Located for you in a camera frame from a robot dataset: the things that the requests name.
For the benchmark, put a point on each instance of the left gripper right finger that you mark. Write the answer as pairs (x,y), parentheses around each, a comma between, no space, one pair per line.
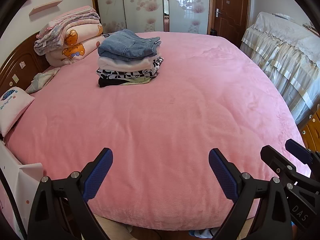
(272,219)

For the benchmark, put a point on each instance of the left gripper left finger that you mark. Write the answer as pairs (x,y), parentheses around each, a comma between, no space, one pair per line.
(60,208)

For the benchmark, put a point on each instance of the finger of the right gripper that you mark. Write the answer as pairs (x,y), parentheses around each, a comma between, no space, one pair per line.
(287,172)
(306,156)

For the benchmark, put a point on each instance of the blue denim jacket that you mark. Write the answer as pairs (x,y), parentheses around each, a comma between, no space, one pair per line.
(125,45)

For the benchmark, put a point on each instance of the wooden drawer chest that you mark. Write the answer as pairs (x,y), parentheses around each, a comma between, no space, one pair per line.
(311,132)

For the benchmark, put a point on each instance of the pink plush bed cover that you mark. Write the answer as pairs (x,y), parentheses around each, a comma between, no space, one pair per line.
(208,94)

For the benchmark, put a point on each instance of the cream lace covered furniture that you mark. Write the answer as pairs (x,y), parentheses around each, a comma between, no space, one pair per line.
(288,54)

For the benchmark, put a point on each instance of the white crumpled cloth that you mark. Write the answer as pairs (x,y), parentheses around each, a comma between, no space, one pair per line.
(40,80)

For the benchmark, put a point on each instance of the black folded garment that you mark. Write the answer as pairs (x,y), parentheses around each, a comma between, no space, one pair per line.
(102,82)

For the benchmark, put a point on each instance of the black white patterned garment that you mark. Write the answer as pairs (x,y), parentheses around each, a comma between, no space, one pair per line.
(148,73)

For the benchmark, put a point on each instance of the wooden headboard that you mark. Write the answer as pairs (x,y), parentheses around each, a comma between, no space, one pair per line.
(21,66)

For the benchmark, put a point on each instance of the white folded garment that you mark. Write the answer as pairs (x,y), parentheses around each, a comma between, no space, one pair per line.
(127,66)

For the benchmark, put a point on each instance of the brown wooden door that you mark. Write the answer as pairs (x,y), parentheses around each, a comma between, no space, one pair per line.
(229,19)

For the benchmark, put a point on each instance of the pink bear print quilt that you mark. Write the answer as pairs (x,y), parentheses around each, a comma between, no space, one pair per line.
(79,42)

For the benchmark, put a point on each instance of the striped pink folded blanket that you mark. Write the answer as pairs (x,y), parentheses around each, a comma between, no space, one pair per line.
(52,35)

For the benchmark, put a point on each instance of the floral sliding wardrobe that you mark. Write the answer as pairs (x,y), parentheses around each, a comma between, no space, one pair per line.
(183,16)

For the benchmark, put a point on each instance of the pink wall shelf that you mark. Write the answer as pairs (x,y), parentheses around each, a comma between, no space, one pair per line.
(43,7)

